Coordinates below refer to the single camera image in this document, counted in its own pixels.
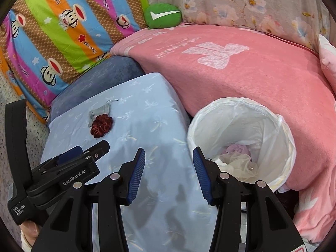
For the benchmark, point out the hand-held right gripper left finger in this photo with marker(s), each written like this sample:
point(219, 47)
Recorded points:
point(136, 176)

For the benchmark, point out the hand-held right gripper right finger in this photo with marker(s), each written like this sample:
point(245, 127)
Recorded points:
point(203, 176)

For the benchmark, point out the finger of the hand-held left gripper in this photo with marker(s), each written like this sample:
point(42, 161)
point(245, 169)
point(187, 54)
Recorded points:
point(101, 148)
point(69, 154)

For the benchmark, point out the dark red scrunchie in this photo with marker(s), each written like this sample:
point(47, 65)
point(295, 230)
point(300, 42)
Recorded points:
point(101, 126)

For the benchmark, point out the purple garment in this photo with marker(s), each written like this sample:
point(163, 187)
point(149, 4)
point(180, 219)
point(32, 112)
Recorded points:
point(237, 149)

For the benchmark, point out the white lined bin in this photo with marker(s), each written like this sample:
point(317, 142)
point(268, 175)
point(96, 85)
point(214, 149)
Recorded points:
point(262, 136)

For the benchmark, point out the person's left forearm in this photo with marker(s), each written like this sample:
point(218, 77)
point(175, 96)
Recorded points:
point(27, 237)

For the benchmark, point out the light blue cloth-covered stool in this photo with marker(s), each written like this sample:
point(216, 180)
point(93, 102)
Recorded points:
point(157, 126)

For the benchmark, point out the blue cushion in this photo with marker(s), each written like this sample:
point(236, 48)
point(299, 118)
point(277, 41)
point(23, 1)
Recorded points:
point(105, 76)

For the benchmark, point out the pink blanket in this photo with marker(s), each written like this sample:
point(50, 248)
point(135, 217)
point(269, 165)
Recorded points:
point(262, 78)

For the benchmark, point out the striped monkey print pillow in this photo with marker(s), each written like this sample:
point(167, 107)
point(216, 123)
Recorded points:
point(52, 31)

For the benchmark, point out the green cushion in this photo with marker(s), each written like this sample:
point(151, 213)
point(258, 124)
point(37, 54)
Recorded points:
point(162, 15)

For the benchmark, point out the pink pillow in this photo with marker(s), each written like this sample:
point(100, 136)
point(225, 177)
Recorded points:
point(328, 57)

